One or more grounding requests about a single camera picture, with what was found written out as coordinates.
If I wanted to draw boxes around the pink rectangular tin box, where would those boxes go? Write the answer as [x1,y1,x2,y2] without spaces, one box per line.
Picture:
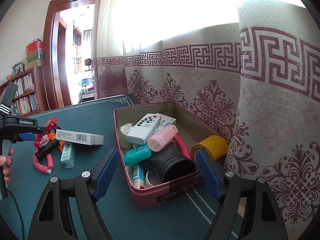
[114,103,229,209]

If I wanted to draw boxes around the patterned beige curtain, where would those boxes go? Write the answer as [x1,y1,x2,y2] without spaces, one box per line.
[92,0,319,239]

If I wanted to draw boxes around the long white blue box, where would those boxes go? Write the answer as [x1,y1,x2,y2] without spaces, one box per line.
[56,129,104,146]

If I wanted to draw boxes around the small pink foam ring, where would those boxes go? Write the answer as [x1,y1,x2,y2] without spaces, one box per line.
[32,152,55,176]

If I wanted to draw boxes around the clear plastic wrap ball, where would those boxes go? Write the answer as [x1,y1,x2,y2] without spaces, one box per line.
[119,123,133,142]

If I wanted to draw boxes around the red cylindrical snack tube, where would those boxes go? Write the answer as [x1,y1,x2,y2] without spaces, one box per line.
[44,116,58,133]

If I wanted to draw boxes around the black cable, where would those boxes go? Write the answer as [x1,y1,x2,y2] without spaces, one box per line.
[6,188,27,240]

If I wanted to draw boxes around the black cylindrical cup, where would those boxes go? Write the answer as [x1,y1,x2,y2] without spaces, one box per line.
[140,141,196,183]

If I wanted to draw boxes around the teal patterned small box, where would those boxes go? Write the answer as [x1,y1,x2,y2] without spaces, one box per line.
[60,142,75,168]

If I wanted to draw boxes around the black hair comb clip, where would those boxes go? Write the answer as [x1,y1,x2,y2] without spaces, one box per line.
[34,141,56,161]

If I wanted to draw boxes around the white blue tube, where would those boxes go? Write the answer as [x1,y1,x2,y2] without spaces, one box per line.
[132,164,145,189]

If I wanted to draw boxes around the orange cosmetic tube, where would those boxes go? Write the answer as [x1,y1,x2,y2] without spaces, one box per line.
[49,132,66,152]

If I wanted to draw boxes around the pink hair roller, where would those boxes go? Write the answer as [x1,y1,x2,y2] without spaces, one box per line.
[147,125,178,152]

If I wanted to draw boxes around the yellow tape roll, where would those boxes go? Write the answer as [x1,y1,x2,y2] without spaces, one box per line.
[190,135,229,163]

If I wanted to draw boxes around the white blue medicine box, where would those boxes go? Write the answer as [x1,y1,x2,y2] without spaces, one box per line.
[154,113,176,133]

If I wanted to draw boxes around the red candy wrapper packet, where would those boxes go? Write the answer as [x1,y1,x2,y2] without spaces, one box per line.
[34,133,51,150]

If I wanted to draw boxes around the teal floss container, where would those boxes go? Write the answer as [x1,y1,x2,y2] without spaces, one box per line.
[123,144,152,166]

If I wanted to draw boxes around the green felt table mat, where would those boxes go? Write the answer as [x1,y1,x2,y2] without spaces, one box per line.
[0,93,246,240]

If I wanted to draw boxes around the person's left hand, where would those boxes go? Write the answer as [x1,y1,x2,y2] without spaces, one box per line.
[0,147,14,184]

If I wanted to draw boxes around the white remote control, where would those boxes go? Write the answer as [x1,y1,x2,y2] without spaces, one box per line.
[126,113,161,145]

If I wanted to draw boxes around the wooden bookshelf with books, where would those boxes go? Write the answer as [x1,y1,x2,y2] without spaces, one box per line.
[1,67,49,116]

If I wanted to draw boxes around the stacked boxes on shelf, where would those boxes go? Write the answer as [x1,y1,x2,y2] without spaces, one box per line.
[25,39,44,70]

